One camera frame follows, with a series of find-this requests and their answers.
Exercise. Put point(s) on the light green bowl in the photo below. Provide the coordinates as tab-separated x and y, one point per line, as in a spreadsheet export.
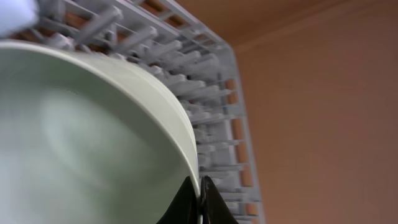
87	138

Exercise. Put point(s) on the small light blue bowl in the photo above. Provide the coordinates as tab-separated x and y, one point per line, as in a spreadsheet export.
17	15

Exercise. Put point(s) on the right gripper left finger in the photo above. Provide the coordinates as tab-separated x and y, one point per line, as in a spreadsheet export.
183	208

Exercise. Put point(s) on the grey dishwasher rack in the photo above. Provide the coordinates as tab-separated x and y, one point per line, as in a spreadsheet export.
196	64

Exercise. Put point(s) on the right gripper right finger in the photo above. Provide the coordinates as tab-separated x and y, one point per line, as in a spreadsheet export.
212	206

